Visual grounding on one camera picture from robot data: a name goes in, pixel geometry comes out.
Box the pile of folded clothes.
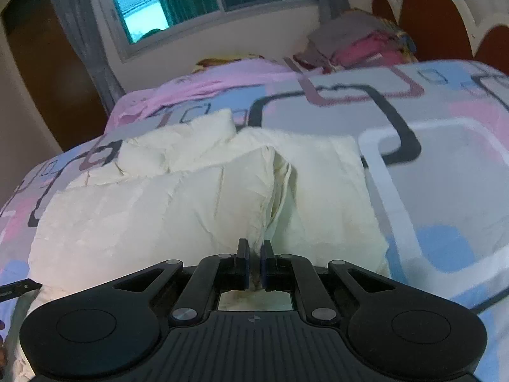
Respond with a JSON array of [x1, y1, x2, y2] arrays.
[[294, 10, 418, 74]]

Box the yellow printed pillow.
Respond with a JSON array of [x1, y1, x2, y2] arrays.
[[194, 57, 241, 73]]

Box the white and red headboard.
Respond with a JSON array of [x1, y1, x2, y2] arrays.
[[372, 0, 509, 64]]

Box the cream garment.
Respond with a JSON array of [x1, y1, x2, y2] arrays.
[[30, 107, 392, 382]]

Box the brown wooden door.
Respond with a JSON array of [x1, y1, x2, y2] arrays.
[[0, 0, 108, 154]]

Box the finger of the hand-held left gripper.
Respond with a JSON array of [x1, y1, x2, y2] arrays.
[[0, 279, 43, 303]]

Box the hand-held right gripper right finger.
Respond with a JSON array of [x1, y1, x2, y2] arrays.
[[260, 239, 399, 324]]

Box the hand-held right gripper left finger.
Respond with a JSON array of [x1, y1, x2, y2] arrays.
[[113, 239, 252, 326]]

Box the pink blanket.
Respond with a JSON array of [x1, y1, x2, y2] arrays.
[[105, 53, 327, 128]]

